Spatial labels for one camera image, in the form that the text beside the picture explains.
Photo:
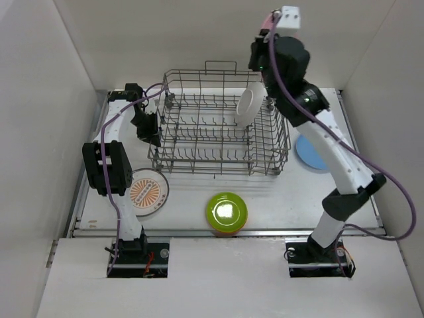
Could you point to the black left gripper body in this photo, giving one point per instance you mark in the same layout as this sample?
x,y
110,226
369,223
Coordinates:
x,y
146,125

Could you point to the orange plastic plate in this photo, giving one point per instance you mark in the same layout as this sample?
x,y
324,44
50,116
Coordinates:
x,y
225,234

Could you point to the pink plastic plate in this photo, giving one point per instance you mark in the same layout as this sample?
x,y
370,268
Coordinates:
x,y
268,23

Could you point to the white patterned plate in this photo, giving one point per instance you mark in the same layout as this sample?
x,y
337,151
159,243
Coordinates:
x,y
167,189

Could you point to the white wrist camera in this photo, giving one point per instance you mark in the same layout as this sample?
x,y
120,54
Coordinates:
x,y
154,105
287,19

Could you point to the blue plastic plate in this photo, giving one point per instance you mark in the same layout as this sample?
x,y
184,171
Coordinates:
x,y
308,155

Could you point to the grey wire dish rack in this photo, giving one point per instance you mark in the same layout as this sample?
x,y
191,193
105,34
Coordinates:
x,y
199,133

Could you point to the lime green plastic plate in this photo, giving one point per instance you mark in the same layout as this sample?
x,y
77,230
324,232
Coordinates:
x,y
226,212

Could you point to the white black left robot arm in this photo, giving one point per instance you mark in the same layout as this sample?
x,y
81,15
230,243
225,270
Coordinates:
x,y
108,167

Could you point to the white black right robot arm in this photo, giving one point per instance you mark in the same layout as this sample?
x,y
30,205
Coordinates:
x,y
310,114

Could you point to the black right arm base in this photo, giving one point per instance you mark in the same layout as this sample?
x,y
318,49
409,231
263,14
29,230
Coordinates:
x,y
334,262

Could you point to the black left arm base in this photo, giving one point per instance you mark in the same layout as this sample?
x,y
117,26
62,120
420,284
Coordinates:
x,y
139,259

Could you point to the aluminium table frame rail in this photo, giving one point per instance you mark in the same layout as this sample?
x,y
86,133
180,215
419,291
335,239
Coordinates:
x,y
284,205

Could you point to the white plate teal rim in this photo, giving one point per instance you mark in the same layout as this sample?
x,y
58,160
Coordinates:
x,y
249,104

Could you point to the white plate colourful print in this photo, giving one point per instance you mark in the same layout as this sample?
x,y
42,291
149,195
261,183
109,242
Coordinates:
x,y
147,192

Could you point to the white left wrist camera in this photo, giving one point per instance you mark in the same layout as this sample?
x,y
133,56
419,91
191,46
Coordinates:
x,y
154,105

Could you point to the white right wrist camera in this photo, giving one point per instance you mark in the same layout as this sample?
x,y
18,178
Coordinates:
x,y
287,19

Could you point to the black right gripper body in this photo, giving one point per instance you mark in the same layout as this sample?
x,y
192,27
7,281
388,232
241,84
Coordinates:
x,y
260,59

